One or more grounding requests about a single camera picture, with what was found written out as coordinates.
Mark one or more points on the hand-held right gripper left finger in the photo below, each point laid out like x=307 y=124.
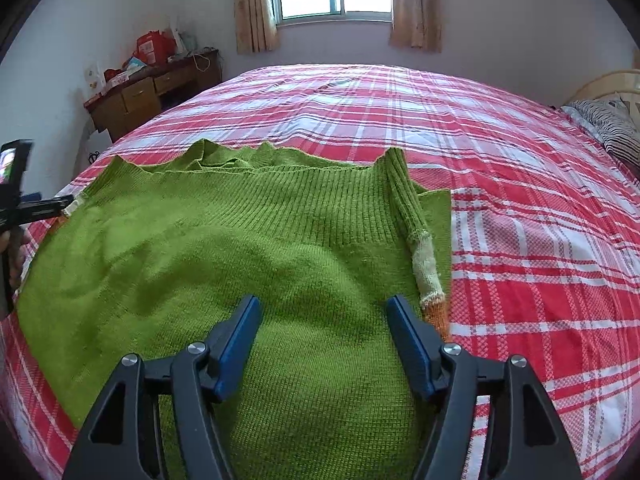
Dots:
x=240 y=345

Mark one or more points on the brown wooden desk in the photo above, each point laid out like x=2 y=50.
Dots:
x=145 y=95

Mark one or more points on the person's left hand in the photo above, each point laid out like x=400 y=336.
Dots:
x=20 y=260

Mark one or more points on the striped floral pillow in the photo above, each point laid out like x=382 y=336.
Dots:
x=610 y=127

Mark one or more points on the wooden bed headboard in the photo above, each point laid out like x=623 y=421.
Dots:
x=605 y=85

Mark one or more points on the white printed card box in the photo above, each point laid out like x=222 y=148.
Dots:
x=94 y=80

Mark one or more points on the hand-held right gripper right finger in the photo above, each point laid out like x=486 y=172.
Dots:
x=407 y=345

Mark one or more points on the green orange striped knit sweater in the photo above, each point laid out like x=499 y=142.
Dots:
x=225 y=240

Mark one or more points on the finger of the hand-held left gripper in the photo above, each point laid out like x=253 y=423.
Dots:
x=47 y=208
x=32 y=196

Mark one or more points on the red gift bag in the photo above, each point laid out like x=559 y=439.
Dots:
x=152 y=47

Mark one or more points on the white paper bag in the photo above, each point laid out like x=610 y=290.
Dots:
x=96 y=147

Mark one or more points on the beige patterned curtain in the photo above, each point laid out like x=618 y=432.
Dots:
x=255 y=10
x=415 y=7

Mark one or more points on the red plaid bed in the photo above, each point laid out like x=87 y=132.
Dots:
x=525 y=210

